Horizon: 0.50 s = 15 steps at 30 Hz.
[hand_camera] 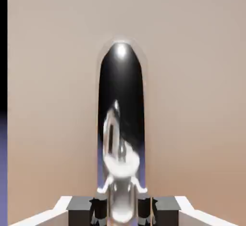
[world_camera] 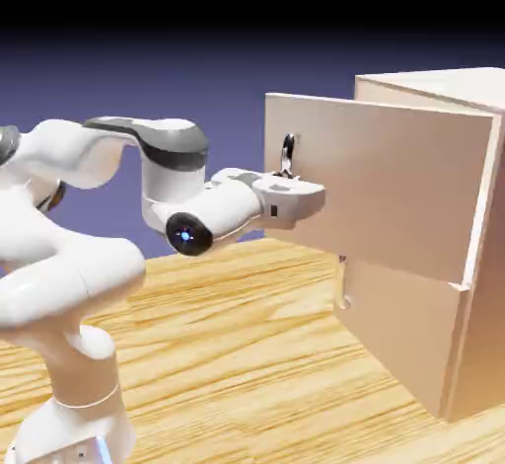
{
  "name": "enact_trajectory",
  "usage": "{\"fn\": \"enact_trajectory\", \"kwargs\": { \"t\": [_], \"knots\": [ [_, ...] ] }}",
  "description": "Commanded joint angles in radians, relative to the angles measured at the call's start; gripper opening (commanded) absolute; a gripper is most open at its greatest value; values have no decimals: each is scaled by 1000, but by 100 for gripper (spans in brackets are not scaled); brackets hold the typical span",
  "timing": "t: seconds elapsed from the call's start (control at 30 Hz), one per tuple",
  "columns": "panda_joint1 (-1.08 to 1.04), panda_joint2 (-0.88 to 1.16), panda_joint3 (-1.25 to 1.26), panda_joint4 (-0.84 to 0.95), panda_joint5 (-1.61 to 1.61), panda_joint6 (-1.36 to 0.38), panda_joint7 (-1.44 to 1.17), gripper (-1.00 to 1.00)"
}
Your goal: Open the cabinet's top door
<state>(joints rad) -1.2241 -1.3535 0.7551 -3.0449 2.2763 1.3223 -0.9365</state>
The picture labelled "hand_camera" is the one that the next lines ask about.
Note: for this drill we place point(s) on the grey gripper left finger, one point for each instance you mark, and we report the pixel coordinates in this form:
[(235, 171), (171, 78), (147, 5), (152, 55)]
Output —
[(78, 210)]

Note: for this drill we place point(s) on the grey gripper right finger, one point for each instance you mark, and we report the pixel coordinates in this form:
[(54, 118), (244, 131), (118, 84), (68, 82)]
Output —
[(167, 210)]

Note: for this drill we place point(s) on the light tan cabinet door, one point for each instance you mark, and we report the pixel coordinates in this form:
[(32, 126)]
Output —
[(192, 76)]

